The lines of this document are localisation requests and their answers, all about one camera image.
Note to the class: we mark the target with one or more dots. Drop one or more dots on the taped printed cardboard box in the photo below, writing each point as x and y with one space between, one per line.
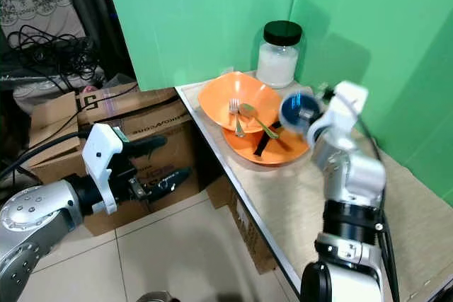
163 122

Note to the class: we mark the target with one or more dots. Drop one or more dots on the black-lidded jar of white powder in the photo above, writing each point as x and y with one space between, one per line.
277 61

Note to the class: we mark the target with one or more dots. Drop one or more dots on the gold green metal spoon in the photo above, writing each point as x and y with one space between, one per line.
248 110

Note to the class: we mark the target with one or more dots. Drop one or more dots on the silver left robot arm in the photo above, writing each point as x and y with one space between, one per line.
32 221

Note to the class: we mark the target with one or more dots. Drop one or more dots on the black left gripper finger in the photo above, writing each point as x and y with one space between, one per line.
173 179
154 146

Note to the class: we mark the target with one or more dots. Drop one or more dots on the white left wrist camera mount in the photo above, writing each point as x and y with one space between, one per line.
105 153

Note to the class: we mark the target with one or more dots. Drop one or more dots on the orange plastic bowl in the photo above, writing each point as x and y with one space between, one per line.
216 100

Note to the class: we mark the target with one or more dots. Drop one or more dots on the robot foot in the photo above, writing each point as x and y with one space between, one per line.
157 297

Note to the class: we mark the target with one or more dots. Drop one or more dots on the green backdrop board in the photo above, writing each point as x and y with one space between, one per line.
382 26
198 19

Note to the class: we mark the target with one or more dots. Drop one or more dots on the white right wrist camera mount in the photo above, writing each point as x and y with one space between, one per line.
343 107

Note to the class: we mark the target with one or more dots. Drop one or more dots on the dark grey curtain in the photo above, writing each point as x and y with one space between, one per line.
88 5

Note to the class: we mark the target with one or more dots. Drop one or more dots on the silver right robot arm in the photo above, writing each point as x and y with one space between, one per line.
354 189

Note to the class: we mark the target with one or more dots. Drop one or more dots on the orange plastic plate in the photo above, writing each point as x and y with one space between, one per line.
287 152

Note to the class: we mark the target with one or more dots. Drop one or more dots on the silver metal fork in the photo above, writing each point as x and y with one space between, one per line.
233 109

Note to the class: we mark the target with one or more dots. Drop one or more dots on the dark blue cup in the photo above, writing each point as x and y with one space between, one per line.
294 109

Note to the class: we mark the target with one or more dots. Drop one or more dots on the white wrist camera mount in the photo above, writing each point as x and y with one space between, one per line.
105 153
343 107

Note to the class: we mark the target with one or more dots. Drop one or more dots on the plain brown cardboard box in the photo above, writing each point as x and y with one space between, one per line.
251 235

